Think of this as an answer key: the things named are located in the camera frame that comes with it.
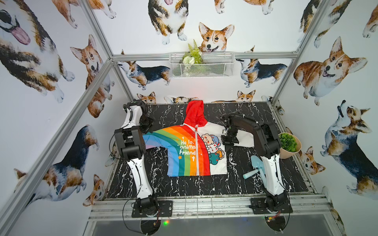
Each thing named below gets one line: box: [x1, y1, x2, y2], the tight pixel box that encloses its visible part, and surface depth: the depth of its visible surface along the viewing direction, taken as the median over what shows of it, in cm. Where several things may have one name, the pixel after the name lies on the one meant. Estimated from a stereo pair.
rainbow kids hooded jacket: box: [142, 100, 255, 177], surface depth 97 cm
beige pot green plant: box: [278, 132, 302, 159], surface depth 86 cm
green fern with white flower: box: [182, 39, 204, 65], surface depth 84 cm
